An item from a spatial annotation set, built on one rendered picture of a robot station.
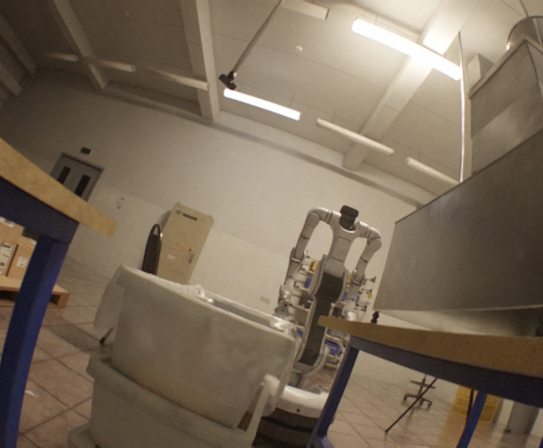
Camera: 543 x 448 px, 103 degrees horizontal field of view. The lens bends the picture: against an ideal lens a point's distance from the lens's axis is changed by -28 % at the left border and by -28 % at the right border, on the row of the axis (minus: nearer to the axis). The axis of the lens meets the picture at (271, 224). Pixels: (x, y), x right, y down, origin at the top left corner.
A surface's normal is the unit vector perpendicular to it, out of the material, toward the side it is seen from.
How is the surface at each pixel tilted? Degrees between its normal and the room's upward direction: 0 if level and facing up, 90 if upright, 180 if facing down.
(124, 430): 96
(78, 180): 90
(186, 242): 90
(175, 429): 96
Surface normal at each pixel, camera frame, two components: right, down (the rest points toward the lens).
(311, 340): 0.20, -0.55
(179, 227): 0.07, -0.26
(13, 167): 0.93, 0.36
